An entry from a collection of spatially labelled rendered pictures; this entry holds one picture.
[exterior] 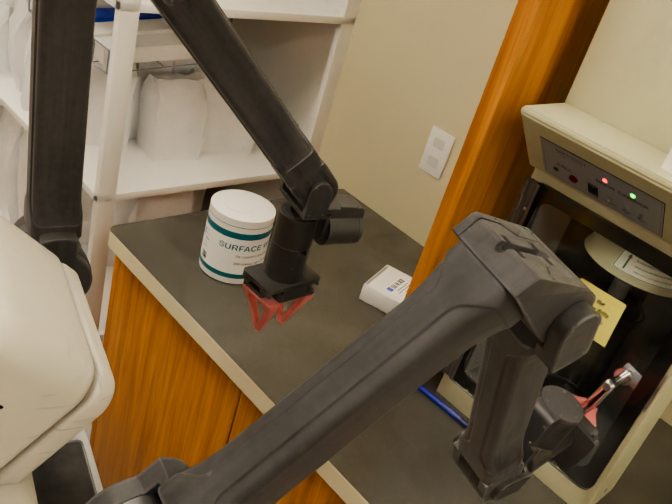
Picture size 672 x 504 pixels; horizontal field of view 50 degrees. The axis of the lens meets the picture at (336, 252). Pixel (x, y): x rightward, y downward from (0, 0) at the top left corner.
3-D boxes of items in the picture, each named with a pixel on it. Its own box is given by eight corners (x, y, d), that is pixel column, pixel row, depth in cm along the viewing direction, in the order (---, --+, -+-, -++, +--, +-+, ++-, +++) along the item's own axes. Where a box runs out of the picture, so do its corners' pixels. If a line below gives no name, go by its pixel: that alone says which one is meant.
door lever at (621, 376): (596, 415, 110) (583, 402, 111) (635, 377, 104) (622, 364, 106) (579, 427, 106) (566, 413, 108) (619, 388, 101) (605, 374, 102)
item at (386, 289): (382, 278, 163) (387, 263, 161) (445, 311, 158) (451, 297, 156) (358, 298, 153) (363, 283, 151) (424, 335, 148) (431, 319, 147)
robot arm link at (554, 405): (447, 446, 93) (488, 504, 88) (489, 389, 86) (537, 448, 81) (508, 424, 100) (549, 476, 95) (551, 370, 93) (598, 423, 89)
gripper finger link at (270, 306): (295, 334, 112) (310, 285, 107) (258, 346, 107) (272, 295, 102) (268, 309, 115) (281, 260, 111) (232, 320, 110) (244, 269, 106)
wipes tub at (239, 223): (236, 245, 159) (250, 184, 151) (273, 277, 152) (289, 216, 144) (185, 255, 150) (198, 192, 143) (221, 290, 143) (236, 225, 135)
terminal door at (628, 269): (447, 373, 131) (534, 177, 111) (589, 493, 114) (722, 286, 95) (444, 374, 130) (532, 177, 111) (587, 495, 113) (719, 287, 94)
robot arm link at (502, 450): (472, 242, 61) (558, 336, 55) (525, 215, 63) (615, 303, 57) (440, 450, 95) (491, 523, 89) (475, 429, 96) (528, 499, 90)
